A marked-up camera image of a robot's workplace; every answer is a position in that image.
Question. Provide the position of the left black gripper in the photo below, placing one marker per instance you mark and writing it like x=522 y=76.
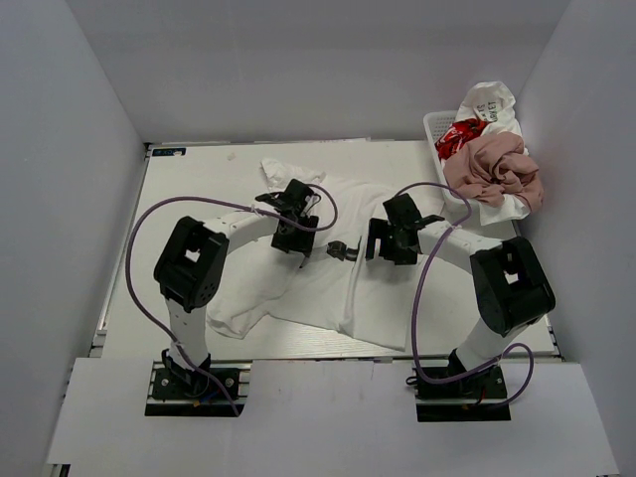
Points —
x=295 y=240

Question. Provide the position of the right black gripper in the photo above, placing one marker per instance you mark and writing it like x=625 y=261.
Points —
x=380 y=244

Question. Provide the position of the white t shirt black print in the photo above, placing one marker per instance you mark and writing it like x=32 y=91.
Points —
x=334 y=288

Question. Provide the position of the pink t shirt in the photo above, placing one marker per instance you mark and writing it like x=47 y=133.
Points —
x=494 y=166

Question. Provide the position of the white t shirt red print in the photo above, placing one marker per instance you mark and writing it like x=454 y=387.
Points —
x=457 y=135

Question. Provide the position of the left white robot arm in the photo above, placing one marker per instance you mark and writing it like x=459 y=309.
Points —
x=190 y=268

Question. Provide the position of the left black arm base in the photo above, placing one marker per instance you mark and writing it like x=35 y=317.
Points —
x=176 y=392

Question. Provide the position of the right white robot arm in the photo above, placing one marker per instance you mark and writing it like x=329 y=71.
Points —
x=512 y=291

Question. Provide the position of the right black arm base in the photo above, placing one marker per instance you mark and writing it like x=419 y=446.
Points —
x=475 y=399

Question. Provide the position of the blue label sticker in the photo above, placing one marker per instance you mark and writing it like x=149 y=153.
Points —
x=169 y=152

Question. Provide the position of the white t shirt with lettering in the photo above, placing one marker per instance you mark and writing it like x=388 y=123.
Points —
x=493 y=102

